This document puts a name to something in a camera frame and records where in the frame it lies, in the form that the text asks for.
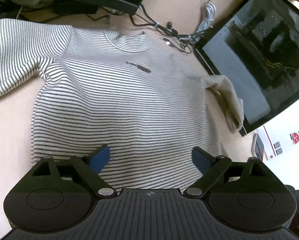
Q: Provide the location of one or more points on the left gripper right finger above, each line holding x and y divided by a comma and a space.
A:
219, 170

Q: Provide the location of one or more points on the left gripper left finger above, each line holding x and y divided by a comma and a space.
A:
74, 177

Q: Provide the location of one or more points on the black white striped sweater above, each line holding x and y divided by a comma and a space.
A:
122, 91

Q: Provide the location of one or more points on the white printed box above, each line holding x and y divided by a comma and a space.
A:
280, 138

